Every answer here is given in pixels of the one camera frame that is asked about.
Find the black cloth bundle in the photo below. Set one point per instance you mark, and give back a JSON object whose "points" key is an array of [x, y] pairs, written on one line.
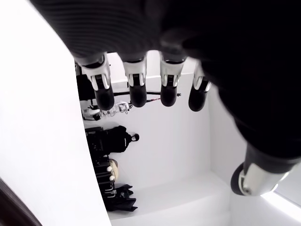
{"points": [[123, 200]]}

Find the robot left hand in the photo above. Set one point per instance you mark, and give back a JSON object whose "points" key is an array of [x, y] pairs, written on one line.
{"points": [[211, 35]]}

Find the dark brown round plate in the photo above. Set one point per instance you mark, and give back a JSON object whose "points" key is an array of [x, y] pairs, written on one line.
{"points": [[16, 207]]}

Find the black backpack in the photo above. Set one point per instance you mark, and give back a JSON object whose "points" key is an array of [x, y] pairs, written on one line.
{"points": [[120, 139]]}

